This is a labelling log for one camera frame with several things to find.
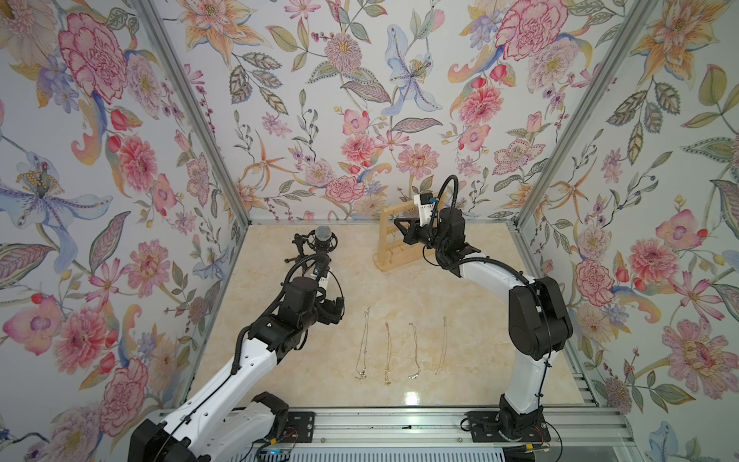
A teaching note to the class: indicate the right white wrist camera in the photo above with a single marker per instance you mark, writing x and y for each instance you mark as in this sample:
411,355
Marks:
427,205

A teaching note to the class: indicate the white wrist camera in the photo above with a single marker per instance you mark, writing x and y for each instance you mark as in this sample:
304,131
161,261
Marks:
322,276
427,205

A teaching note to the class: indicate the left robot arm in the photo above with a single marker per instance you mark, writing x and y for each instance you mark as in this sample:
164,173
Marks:
209,426

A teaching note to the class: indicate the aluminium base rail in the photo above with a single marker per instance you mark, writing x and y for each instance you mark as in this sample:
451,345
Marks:
436,434

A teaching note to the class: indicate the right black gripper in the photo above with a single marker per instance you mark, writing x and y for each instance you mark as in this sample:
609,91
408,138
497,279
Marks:
411,235

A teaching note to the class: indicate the black microphone with mesh head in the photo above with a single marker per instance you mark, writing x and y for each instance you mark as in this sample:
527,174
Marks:
325,242

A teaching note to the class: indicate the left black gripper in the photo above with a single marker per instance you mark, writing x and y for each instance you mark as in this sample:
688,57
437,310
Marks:
329,314

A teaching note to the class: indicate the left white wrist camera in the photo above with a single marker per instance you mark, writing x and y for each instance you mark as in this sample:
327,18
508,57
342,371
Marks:
322,276

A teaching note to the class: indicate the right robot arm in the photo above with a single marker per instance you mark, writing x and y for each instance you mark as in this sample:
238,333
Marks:
556,330

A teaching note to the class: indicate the wooden jewelry display stand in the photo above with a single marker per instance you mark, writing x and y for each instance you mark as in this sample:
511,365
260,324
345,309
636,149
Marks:
392,251

